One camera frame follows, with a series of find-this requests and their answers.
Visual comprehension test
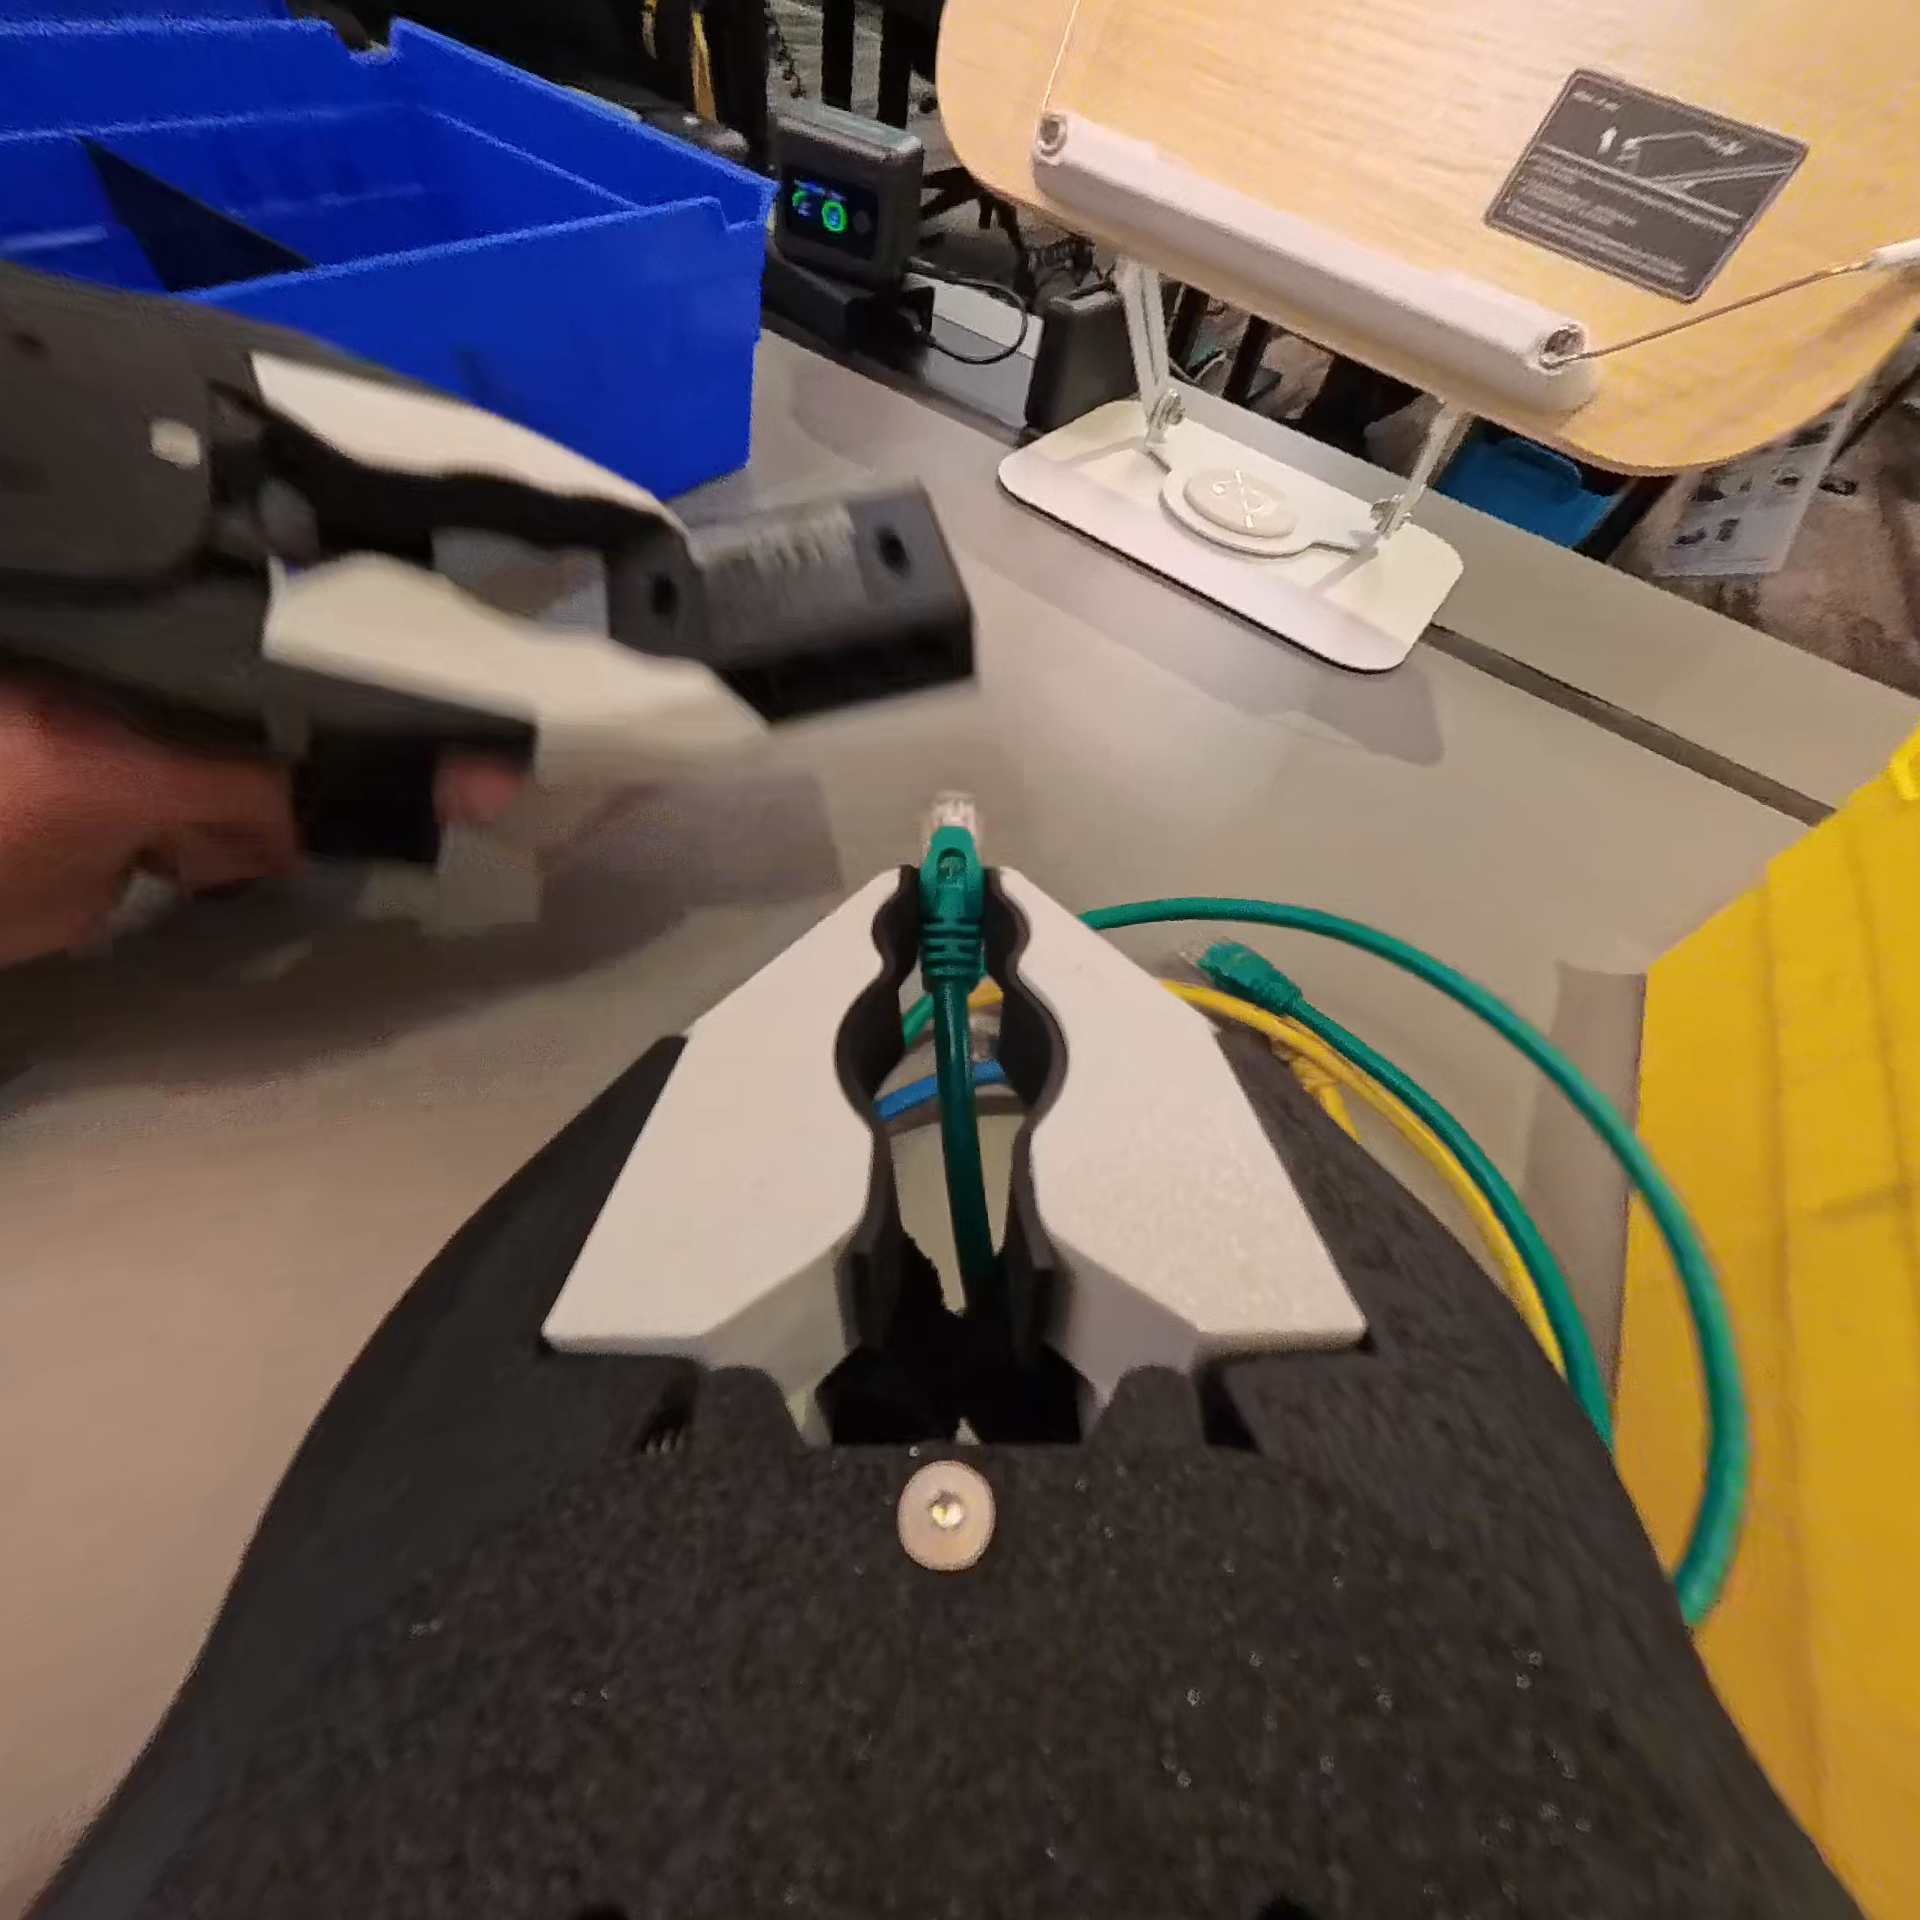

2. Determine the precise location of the black bin divider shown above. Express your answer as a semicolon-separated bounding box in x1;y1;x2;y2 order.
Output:
90;141;318;290

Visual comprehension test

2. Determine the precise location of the yellow plastic bin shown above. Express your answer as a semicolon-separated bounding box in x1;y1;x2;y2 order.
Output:
1612;737;1920;1920

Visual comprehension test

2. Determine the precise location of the person's left hand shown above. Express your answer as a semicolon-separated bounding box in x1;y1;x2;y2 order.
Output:
0;656;531;965

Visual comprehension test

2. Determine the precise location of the wooden stand with white base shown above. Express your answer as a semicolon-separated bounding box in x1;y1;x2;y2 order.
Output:
932;0;1920;672

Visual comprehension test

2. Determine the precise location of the black power station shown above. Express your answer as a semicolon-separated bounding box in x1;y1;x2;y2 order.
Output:
768;103;928;290

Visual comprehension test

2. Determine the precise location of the blue bag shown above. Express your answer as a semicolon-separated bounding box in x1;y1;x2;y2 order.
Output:
1437;427;1630;549

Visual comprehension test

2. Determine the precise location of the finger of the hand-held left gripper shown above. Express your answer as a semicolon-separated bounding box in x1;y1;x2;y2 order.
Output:
246;351;692;557
258;551;780;788

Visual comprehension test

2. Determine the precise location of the printed paper sheet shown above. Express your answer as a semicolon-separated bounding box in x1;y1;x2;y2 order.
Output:
1658;407;1853;579

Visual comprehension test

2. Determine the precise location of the blue ethernet cable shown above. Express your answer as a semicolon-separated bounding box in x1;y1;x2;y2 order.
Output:
874;1057;1007;1121

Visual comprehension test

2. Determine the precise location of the green ethernet cable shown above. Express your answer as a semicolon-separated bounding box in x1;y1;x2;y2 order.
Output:
895;791;1754;1633

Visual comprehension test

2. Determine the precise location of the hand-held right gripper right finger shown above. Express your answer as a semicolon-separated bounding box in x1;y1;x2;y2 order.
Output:
983;864;1368;1426

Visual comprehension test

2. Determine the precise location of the black network switch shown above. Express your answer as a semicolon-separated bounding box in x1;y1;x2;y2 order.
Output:
607;481;981;723

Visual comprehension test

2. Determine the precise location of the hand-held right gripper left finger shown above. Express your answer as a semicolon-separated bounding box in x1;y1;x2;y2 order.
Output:
540;864;968;1445

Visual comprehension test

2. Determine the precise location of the blue plastic bin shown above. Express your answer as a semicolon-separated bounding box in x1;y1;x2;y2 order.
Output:
0;0;780;505

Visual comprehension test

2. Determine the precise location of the yellow ethernet cable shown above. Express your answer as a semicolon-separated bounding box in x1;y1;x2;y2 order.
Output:
959;977;1567;1383

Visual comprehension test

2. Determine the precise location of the black power adapter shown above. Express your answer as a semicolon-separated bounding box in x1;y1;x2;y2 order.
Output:
1027;288;1146;436

